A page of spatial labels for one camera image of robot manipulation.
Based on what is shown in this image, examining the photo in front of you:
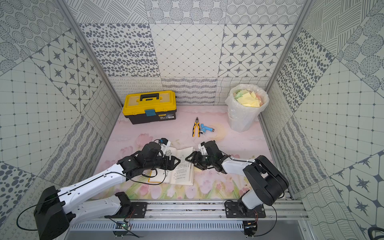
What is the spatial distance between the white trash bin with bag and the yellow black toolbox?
15.7 inches

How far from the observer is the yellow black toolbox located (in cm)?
100

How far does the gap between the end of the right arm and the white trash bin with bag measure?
0.29 metres

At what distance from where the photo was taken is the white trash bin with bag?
2.80 ft

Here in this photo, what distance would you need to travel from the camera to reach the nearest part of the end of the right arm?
70 cm
